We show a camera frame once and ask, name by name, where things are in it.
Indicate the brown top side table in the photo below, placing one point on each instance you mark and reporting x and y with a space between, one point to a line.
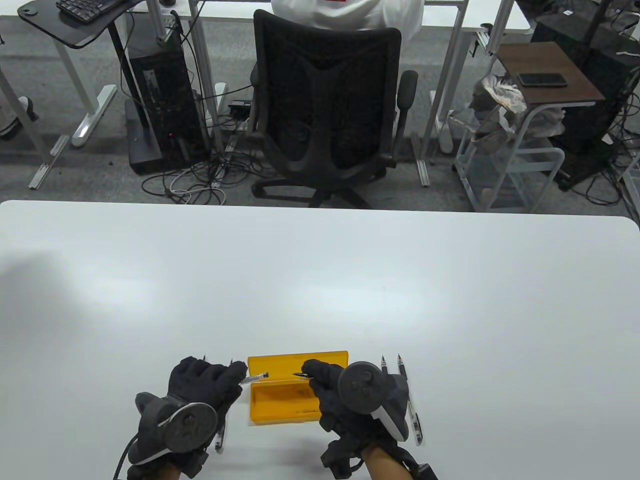
550 70

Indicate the clear pen cap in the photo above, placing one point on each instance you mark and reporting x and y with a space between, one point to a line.
255 377

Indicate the black keyboard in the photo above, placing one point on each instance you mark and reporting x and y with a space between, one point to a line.
85 7

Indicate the person's left forearm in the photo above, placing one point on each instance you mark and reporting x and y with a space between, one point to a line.
171 472

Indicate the orange plastic pen case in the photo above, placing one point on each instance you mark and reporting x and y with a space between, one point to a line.
285 400

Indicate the black mesh office chair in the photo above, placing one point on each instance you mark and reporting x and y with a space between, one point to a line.
320 155

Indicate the crumpled plastic bags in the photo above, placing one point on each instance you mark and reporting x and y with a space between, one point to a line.
502 95

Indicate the person's right hand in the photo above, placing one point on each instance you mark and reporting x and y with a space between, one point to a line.
325 390

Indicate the black standing desk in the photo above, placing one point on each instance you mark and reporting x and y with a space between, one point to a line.
50 25

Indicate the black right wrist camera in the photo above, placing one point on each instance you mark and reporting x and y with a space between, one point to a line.
427 472

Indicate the silver aluminium post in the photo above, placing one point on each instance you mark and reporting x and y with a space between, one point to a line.
156 20

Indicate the white desk with metal legs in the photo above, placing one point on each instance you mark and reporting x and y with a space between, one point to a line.
515 22
92 115

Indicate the grey hand controller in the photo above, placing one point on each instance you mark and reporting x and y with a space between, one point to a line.
362 385
187 425

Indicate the person's right forearm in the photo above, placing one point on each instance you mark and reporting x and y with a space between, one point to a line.
382 467

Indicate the white metal cart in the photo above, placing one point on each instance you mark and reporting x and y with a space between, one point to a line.
556 159

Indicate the black computer tower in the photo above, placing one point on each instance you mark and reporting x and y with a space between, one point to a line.
165 85

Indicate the grey left hand controller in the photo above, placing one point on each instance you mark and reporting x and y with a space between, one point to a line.
187 425

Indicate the grey right hand controller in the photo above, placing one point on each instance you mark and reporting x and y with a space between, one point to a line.
362 385

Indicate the black smartphone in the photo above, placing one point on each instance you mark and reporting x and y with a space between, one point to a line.
542 80

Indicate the person's left hand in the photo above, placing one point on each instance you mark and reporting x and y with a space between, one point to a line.
205 382

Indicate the black equipment rack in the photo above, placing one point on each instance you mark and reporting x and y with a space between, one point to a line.
600 75

